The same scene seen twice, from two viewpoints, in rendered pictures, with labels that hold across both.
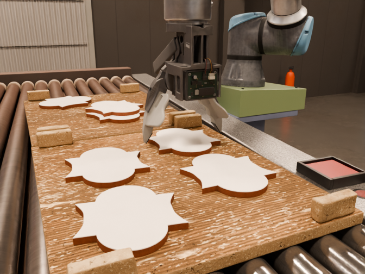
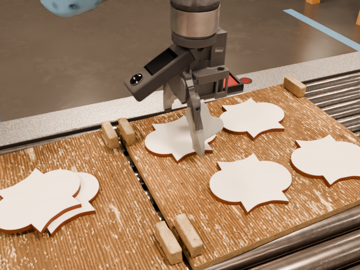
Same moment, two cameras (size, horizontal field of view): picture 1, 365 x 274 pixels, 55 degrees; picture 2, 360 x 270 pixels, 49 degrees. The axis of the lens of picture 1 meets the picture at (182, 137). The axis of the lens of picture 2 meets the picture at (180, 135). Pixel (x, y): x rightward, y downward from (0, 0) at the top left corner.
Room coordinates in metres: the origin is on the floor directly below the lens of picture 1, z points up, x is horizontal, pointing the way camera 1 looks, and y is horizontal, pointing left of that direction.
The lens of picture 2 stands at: (0.61, 0.58, 1.39)
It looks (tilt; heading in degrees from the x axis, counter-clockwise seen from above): 38 degrees down; 270
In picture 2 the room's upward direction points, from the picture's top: straight up
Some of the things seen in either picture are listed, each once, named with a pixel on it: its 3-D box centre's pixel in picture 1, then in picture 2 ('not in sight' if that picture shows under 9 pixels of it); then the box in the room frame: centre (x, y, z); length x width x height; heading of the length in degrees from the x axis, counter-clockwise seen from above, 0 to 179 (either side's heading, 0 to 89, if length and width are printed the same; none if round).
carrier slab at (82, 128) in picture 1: (101, 113); (11, 229); (0.86, 0.20, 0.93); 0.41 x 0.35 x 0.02; 25
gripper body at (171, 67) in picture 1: (189, 61); (196, 64); (0.58, -0.01, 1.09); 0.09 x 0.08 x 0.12; 25
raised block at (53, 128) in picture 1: (53, 133); (167, 241); (0.63, 0.24, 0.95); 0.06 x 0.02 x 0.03; 115
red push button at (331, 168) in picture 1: (331, 172); (222, 83); (0.51, -0.24, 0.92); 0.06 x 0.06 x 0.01; 21
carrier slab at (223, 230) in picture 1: (163, 177); (252, 152); (0.48, 0.03, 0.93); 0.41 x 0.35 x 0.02; 25
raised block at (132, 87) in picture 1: (129, 87); not in sight; (1.10, 0.17, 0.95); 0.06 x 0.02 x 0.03; 115
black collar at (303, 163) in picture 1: (331, 171); (222, 82); (0.51, -0.24, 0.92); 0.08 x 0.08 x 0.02; 21
